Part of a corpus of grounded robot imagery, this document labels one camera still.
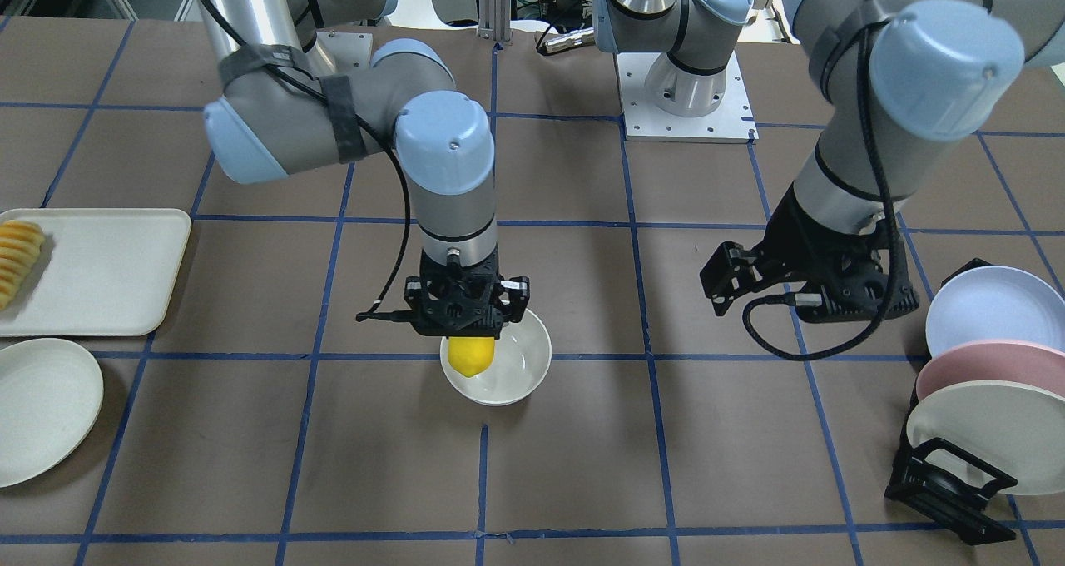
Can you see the blue plate in rack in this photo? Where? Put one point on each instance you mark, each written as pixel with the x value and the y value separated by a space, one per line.
pixel 994 303

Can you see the white rectangular tray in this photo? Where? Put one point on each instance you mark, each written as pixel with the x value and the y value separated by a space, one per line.
pixel 102 272

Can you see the pink plate in rack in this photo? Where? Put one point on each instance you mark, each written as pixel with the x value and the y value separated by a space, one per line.
pixel 1001 360

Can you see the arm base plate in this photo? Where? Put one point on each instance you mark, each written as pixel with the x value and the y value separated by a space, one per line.
pixel 664 106
pixel 336 52

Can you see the white bowl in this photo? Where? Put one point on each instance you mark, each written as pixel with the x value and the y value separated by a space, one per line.
pixel 521 361

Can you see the yellow lemon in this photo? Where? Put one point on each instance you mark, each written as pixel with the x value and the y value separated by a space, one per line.
pixel 470 356

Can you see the cream round plate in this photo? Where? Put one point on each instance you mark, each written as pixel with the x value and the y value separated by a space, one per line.
pixel 51 394

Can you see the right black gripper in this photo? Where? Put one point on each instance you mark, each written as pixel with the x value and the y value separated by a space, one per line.
pixel 517 288

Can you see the aluminium frame post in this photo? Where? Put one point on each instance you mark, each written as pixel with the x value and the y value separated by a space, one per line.
pixel 494 21

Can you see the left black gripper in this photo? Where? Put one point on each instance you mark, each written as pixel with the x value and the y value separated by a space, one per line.
pixel 789 237

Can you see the black dish rack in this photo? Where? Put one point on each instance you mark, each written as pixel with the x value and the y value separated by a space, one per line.
pixel 944 497

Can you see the cream plate in rack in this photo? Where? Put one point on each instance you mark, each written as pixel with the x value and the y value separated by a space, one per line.
pixel 1017 428

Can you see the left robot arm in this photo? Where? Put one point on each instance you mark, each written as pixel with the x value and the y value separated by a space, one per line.
pixel 907 80

